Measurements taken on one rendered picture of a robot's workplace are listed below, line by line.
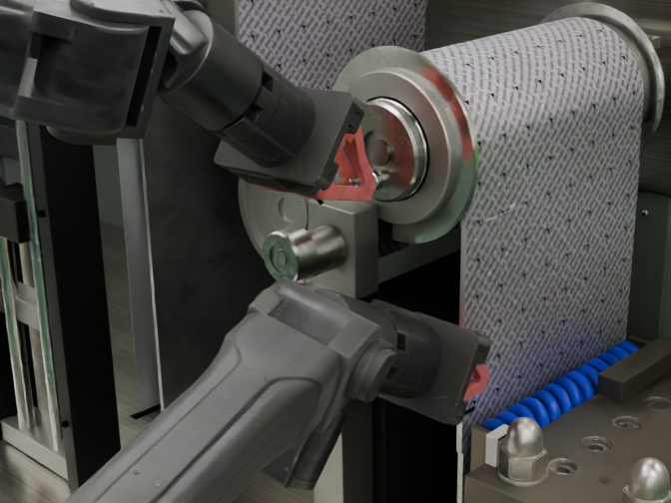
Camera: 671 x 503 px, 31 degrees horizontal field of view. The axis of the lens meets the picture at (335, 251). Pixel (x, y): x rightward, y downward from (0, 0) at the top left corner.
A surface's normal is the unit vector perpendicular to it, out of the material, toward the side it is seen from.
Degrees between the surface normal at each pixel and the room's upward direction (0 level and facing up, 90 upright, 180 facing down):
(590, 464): 0
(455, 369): 60
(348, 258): 90
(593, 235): 90
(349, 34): 92
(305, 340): 21
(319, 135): 52
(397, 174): 90
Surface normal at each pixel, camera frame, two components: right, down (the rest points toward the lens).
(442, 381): -0.62, -0.23
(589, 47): 0.41, -0.61
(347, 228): -0.70, 0.26
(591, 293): 0.72, 0.24
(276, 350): 0.29, -0.82
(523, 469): -0.25, 0.34
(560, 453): -0.02, -0.94
